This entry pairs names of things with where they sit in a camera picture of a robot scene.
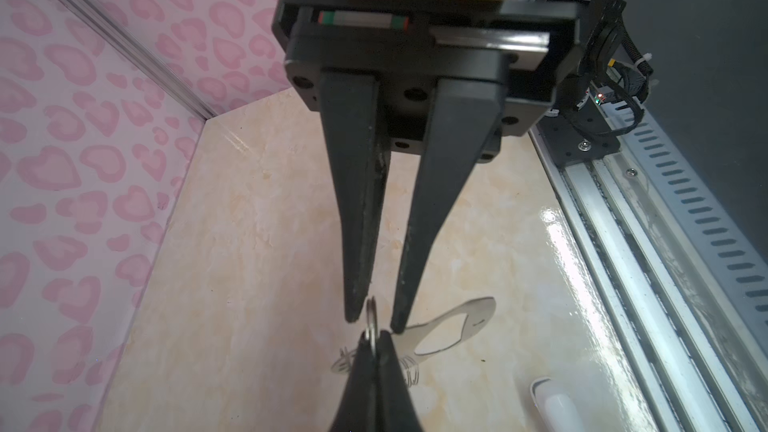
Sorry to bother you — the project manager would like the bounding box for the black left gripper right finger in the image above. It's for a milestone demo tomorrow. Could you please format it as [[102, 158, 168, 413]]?
[[376, 331, 423, 432]]

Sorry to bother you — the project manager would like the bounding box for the white stapler right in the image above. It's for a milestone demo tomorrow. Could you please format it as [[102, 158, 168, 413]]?
[[530, 377, 586, 432]]

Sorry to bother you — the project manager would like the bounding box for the aluminium corner frame post right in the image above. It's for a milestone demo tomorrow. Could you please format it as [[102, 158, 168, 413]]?
[[58, 0, 216, 121]]

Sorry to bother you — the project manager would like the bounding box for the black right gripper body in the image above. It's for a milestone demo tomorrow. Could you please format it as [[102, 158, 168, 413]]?
[[272, 0, 585, 154]]

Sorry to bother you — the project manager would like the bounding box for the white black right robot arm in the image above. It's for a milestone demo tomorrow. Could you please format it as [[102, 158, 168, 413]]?
[[272, 0, 653, 333]]

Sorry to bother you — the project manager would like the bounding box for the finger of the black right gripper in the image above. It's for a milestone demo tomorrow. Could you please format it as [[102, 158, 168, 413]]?
[[318, 71, 390, 323], [390, 79, 505, 334]]

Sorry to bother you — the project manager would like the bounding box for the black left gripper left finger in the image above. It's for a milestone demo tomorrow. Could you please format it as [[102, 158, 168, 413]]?
[[330, 333, 377, 432]]

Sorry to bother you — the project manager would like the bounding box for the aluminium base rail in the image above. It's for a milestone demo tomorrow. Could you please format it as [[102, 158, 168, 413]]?
[[532, 99, 767, 431]]

